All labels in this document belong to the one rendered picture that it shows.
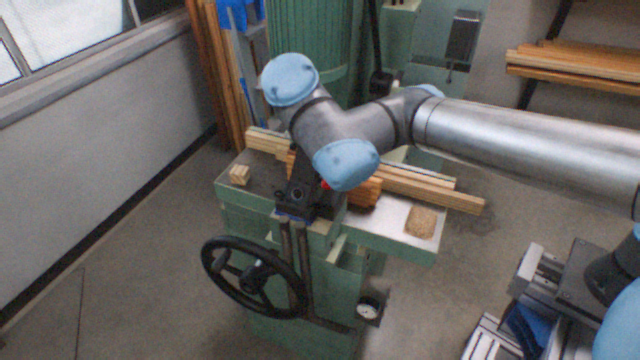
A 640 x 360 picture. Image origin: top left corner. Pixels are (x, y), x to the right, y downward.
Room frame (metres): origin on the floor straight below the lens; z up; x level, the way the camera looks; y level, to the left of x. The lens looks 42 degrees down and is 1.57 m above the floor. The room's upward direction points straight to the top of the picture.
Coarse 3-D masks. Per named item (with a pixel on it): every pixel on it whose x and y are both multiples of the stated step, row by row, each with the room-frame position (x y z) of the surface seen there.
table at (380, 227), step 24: (264, 168) 0.79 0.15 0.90; (216, 192) 0.73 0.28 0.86; (240, 192) 0.69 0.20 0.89; (264, 192) 0.69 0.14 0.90; (384, 192) 0.69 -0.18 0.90; (360, 216) 0.60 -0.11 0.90; (384, 216) 0.60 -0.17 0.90; (336, 240) 0.55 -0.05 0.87; (360, 240) 0.56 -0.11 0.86; (384, 240) 0.54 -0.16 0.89; (408, 240) 0.53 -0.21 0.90; (336, 264) 0.50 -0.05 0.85; (432, 264) 0.49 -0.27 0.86
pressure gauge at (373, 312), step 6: (360, 300) 0.50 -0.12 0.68; (366, 300) 0.50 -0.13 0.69; (372, 300) 0.50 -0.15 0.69; (360, 306) 0.49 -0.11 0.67; (366, 306) 0.48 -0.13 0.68; (372, 306) 0.48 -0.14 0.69; (378, 306) 0.49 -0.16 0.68; (360, 312) 0.49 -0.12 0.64; (372, 312) 0.48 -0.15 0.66; (378, 312) 0.47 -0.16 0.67; (372, 318) 0.47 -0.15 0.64
